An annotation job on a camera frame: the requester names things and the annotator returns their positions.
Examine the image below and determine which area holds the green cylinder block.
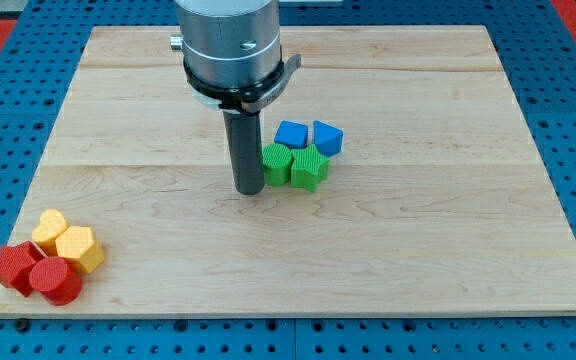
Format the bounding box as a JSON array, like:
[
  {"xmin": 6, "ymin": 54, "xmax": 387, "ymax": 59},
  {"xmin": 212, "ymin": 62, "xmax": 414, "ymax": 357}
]
[{"xmin": 262, "ymin": 143, "xmax": 293, "ymax": 186}]

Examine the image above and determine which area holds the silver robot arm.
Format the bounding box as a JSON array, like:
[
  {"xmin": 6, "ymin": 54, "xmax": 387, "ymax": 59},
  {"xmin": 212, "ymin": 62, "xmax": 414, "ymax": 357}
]
[{"xmin": 176, "ymin": 0, "xmax": 301, "ymax": 116}]

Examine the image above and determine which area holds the blue triangle block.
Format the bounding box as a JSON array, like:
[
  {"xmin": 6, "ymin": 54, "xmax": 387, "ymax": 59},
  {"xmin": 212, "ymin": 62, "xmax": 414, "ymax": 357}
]
[{"xmin": 313, "ymin": 120, "xmax": 344, "ymax": 157}]

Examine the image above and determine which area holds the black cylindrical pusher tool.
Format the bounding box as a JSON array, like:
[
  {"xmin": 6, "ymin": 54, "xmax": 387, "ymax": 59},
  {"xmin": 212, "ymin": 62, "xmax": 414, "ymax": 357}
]
[{"xmin": 223, "ymin": 112, "xmax": 265, "ymax": 195}]

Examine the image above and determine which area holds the yellow hexagon block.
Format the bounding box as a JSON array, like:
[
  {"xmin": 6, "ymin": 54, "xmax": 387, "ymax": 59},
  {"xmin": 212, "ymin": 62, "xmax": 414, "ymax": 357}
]
[{"xmin": 55, "ymin": 226, "xmax": 105, "ymax": 274}]

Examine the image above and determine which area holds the yellow heart block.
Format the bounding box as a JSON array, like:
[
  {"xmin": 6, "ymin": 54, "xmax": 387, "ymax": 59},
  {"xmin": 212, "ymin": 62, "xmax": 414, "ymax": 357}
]
[{"xmin": 31, "ymin": 209, "xmax": 70, "ymax": 256}]

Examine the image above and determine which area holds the green star block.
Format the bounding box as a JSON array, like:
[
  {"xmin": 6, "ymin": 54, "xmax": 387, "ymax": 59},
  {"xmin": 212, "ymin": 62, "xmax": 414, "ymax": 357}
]
[{"xmin": 291, "ymin": 145, "xmax": 329, "ymax": 192}]

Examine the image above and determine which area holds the red cylinder block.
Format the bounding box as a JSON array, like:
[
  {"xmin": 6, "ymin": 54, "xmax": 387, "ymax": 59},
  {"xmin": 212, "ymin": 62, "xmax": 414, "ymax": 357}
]
[{"xmin": 29, "ymin": 257, "xmax": 82, "ymax": 306}]

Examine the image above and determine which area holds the blue cube block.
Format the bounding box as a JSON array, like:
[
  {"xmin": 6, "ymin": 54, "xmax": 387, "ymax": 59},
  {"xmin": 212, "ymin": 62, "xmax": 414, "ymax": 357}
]
[{"xmin": 274, "ymin": 120, "xmax": 308, "ymax": 149}]

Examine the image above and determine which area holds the red star block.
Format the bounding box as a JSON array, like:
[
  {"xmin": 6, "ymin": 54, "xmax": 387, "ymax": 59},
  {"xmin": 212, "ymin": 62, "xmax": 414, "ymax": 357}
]
[{"xmin": 0, "ymin": 241, "xmax": 45, "ymax": 297}]

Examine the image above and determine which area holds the wooden board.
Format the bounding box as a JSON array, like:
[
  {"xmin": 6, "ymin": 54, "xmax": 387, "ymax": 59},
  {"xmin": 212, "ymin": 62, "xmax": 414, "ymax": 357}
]
[{"xmin": 0, "ymin": 25, "xmax": 576, "ymax": 319}]

